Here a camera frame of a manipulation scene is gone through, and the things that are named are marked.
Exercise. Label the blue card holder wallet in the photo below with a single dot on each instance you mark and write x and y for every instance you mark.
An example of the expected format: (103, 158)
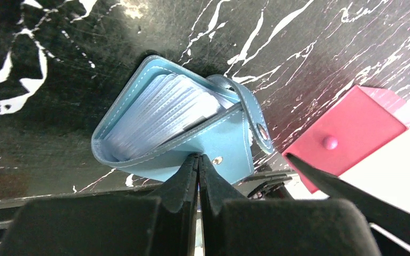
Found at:
(166, 112)

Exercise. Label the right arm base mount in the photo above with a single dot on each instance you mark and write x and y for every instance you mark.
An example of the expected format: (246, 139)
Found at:
(265, 185)

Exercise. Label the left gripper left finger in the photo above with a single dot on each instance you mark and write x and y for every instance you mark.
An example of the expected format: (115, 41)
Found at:
(160, 223)

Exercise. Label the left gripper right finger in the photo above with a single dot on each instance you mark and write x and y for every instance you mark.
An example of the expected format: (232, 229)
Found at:
(236, 225)

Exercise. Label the pink plastic box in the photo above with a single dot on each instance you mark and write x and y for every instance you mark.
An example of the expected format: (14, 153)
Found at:
(361, 122)

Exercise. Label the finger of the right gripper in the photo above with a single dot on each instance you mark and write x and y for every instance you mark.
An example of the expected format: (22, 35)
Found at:
(392, 219)

